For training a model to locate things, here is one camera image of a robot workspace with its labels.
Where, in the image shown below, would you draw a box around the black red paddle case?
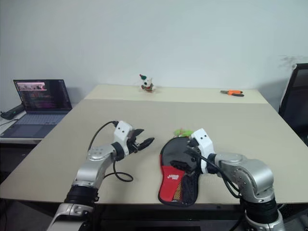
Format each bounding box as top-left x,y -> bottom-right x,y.
157,136 -> 202,208

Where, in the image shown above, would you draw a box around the white plush dog toy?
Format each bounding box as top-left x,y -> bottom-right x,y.
138,74 -> 156,93

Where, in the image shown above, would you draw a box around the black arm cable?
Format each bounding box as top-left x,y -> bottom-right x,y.
87,120 -> 134,183
199,154 -> 242,199

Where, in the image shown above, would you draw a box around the thin black desk cable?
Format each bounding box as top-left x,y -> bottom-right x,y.
0,118 -> 19,128

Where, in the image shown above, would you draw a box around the black office chair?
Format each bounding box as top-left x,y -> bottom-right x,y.
278,63 -> 308,143

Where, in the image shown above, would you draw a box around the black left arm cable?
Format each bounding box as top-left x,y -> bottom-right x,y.
87,120 -> 134,183

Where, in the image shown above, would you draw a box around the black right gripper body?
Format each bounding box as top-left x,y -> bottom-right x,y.
187,139 -> 202,174

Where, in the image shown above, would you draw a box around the black device with green light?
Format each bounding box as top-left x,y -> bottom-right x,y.
0,104 -> 25,120

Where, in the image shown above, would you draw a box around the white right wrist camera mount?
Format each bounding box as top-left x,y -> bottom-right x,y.
191,128 -> 214,174

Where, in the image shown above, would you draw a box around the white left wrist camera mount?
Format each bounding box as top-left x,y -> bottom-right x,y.
113,120 -> 134,155

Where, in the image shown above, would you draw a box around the black table frame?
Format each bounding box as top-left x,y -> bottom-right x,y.
93,204 -> 246,231

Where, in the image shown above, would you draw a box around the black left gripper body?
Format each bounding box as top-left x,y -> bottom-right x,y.
125,136 -> 142,154

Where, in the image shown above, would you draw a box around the orange handled pliers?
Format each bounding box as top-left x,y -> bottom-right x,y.
219,89 -> 245,98

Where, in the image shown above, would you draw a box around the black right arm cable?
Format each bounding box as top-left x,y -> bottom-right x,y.
199,154 -> 242,199

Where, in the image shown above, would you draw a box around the red green zipper pull charm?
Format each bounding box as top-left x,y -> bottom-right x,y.
174,128 -> 193,138

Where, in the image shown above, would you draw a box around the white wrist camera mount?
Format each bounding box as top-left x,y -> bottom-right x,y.
113,120 -> 134,155
191,128 -> 214,174

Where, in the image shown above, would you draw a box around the open grey laptop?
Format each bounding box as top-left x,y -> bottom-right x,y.
0,79 -> 73,139

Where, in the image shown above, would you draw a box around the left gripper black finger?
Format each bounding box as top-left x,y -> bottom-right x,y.
130,128 -> 145,139
139,137 -> 155,151

